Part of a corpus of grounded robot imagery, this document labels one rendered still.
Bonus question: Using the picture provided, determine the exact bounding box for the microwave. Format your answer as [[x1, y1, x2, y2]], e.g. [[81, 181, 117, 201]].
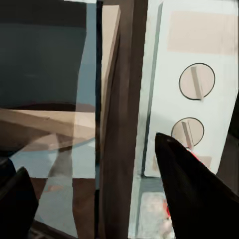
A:
[[0, 0, 239, 239]]

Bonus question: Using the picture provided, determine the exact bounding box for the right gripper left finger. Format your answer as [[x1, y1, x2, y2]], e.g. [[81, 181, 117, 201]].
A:
[[0, 132, 60, 239]]

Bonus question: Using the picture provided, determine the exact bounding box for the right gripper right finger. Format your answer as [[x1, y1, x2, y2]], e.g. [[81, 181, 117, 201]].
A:
[[155, 133, 239, 239]]

